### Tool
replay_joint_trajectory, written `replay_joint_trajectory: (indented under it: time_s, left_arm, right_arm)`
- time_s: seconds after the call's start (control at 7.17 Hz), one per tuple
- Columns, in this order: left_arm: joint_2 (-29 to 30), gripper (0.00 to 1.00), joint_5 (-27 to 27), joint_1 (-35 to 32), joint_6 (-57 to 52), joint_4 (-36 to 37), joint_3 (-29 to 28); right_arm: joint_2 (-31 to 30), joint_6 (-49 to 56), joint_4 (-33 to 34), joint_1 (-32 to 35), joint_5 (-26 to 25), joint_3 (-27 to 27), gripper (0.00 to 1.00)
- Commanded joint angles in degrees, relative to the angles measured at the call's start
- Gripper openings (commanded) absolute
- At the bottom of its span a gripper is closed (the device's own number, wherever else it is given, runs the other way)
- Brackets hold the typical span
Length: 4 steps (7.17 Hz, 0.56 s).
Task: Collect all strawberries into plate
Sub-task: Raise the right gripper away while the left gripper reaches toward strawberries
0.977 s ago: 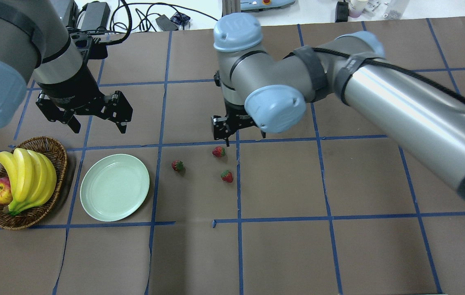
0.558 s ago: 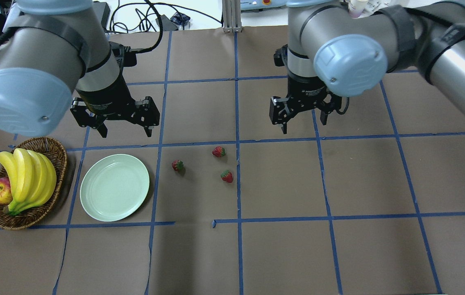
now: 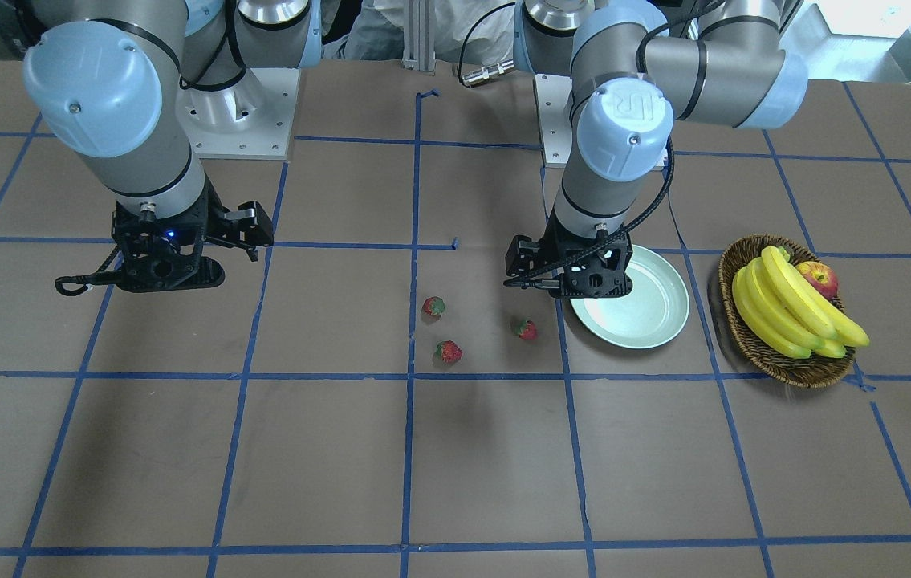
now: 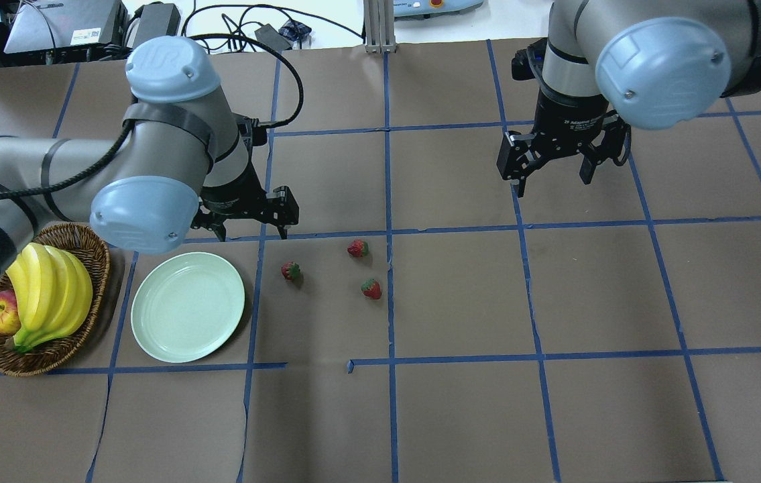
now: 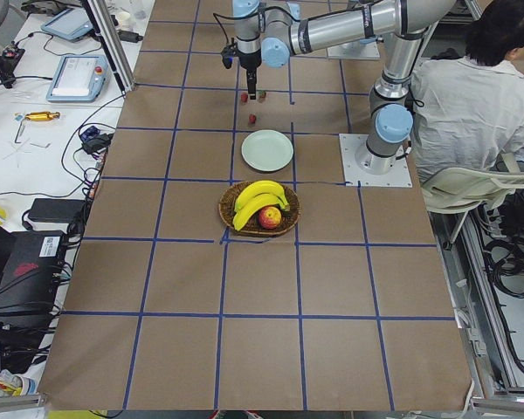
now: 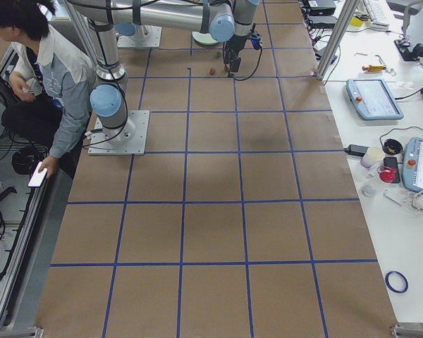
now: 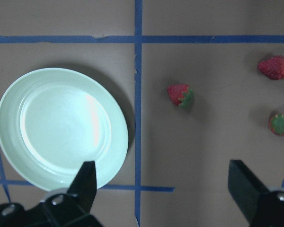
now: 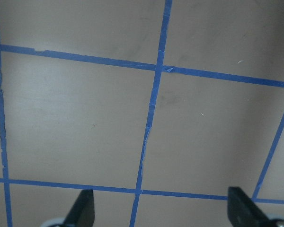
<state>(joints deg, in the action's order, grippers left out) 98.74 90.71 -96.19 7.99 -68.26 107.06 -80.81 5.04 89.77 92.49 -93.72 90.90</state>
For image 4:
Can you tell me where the silver laptop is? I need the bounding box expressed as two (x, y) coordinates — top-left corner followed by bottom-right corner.
(4, 1), (127, 54)

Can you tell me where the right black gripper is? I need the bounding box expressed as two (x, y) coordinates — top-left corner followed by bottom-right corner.
(496, 39), (632, 198)

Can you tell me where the aluminium frame post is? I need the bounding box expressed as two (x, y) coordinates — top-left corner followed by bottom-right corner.
(362, 0), (398, 53)

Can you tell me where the light green plate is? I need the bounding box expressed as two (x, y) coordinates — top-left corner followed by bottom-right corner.
(131, 252), (246, 364)

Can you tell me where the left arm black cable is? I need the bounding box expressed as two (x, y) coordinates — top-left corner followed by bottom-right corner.
(0, 34), (304, 209)

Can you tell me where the brown wicker basket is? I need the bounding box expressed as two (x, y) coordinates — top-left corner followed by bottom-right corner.
(0, 223), (111, 377)

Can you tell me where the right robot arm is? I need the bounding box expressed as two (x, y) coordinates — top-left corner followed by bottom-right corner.
(497, 1), (761, 197)

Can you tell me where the red strawberry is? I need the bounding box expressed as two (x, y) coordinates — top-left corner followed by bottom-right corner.
(281, 261), (302, 282)
(361, 278), (383, 300)
(347, 239), (371, 259)

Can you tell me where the black power brick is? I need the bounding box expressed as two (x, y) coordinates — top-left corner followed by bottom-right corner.
(126, 2), (180, 49)

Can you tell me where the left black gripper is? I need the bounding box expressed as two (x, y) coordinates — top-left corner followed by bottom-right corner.
(192, 114), (300, 242)

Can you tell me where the red apple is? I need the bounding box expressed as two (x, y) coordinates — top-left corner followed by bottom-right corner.
(0, 288), (21, 335)

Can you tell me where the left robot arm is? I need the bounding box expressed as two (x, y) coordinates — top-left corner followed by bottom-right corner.
(0, 36), (300, 275)

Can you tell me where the yellow banana bunch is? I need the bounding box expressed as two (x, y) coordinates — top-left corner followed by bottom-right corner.
(6, 242), (93, 354)

